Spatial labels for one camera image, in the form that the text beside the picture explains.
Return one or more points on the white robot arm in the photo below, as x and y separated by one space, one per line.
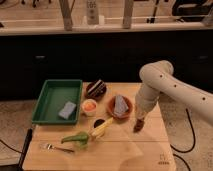
158 77

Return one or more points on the silver fork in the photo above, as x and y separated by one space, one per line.
52 147

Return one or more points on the green pepper toy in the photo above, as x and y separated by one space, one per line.
81 138

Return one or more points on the black tool handle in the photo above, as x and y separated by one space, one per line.
27 141

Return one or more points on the small black round bowl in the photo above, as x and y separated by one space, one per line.
98 122

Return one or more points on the orange brown plate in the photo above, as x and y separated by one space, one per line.
111 105

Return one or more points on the grey blue sponge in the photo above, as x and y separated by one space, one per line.
67 110

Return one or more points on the wooden post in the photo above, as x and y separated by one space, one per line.
66 14
127 16

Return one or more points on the white cup with orange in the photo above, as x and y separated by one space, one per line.
89 107

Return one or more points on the yellow banana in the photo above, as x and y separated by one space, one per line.
101 128

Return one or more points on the green plastic tray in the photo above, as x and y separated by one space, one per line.
54 95

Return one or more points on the dark purple grape bunch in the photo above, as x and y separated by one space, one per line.
138 125

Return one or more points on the grey folded cloth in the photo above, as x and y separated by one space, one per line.
120 105

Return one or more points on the left wooden post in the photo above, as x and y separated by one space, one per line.
66 14

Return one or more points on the right wooden post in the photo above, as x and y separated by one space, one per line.
127 16

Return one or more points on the chocolate layer cake slice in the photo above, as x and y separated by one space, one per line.
96 89

